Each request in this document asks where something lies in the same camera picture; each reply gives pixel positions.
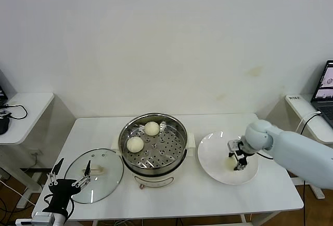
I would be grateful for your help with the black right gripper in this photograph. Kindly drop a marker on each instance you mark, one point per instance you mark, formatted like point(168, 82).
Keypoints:
point(240, 148)

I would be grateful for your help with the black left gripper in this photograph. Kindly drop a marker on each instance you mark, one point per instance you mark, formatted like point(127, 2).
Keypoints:
point(65, 188)

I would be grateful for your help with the white steamed baozi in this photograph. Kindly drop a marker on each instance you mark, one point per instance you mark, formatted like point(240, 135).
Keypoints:
point(230, 163)
point(152, 128)
point(135, 144)

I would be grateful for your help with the black computer mouse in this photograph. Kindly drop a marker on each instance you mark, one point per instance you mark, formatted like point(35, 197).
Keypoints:
point(3, 126)

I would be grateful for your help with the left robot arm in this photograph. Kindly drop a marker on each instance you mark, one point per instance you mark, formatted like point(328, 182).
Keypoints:
point(44, 219)

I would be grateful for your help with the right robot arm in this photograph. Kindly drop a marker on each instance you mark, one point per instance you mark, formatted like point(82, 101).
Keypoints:
point(299, 153)

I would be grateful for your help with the stainless steel steamer basket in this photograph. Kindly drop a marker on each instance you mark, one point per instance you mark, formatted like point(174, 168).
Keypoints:
point(166, 148)

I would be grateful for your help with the white round plate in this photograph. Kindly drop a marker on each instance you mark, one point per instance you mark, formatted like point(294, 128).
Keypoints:
point(208, 171)

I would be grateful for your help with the black metal floor bar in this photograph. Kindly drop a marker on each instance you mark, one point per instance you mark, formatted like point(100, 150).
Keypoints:
point(33, 170)

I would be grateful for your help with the large white table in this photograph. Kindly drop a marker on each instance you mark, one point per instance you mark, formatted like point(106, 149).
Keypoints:
point(91, 132)

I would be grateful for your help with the white side table with label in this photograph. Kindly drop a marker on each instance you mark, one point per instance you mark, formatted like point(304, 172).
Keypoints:
point(294, 107)

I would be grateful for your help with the white electric cooker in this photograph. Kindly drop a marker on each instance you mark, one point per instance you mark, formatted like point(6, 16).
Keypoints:
point(153, 181)

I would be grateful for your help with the white printed label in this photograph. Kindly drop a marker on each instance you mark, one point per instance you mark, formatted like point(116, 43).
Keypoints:
point(294, 97)

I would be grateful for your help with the small blue white card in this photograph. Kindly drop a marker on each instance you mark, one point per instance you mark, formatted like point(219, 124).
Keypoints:
point(3, 113)

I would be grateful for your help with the grey open laptop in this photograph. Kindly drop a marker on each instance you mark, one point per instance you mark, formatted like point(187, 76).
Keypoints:
point(325, 111)

